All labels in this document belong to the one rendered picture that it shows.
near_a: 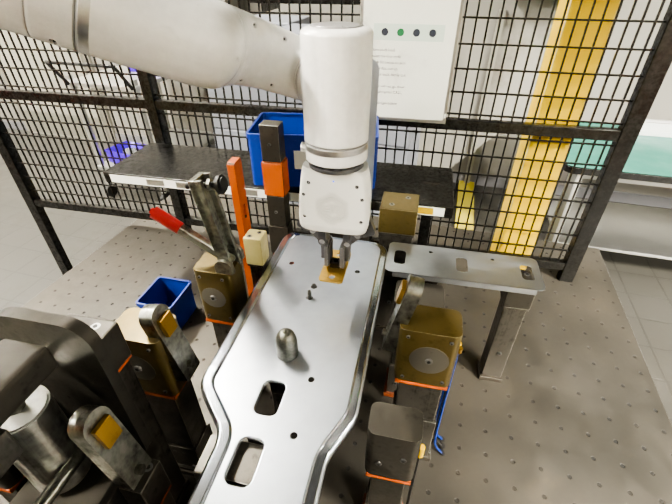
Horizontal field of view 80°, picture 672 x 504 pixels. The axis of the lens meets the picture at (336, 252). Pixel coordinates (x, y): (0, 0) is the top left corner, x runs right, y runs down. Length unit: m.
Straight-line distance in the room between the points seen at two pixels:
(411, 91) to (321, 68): 0.61
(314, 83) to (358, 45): 0.06
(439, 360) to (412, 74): 0.69
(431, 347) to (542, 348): 0.56
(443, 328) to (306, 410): 0.23
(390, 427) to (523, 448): 0.44
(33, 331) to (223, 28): 0.36
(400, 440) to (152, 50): 0.51
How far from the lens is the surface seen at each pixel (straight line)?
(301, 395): 0.58
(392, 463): 0.62
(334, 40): 0.48
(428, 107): 1.08
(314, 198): 0.56
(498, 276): 0.81
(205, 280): 0.73
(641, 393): 1.16
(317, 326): 0.66
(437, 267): 0.80
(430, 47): 1.06
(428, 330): 0.61
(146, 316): 0.58
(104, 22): 0.44
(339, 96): 0.49
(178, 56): 0.45
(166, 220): 0.72
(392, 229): 0.87
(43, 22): 0.46
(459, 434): 0.93
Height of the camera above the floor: 1.48
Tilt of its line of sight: 36 degrees down
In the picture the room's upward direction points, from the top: straight up
